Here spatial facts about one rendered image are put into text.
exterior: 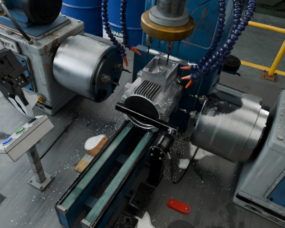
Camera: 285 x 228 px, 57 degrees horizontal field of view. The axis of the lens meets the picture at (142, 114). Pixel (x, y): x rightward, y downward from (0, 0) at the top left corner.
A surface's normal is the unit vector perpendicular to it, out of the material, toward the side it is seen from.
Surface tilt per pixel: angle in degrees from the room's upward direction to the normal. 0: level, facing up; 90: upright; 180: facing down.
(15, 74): 56
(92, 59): 36
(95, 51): 17
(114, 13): 90
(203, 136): 84
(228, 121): 47
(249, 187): 90
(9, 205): 0
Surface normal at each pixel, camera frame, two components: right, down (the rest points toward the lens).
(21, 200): 0.08, -0.72
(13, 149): 0.78, -0.08
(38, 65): -0.46, 0.58
